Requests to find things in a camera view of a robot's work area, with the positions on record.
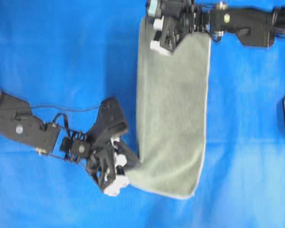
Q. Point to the grey-green towel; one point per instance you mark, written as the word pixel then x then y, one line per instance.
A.
pixel 171 110

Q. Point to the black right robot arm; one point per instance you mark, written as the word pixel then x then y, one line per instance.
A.
pixel 252 26

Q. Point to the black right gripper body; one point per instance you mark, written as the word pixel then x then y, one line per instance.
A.
pixel 179 15

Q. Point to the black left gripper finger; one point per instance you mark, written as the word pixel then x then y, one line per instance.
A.
pixel 113 189
pixel 132 160

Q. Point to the blue table cloth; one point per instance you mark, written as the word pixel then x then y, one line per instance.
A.
pixel 74 54

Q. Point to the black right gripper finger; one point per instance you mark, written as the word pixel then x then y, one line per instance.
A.
pixel 166 46
pixel 158 24

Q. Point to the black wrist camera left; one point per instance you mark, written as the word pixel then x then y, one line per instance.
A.
pixel 110 122

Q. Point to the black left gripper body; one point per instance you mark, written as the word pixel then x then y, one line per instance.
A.
pixel 100 166

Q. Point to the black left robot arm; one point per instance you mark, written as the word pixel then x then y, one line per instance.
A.
pixel 18 123

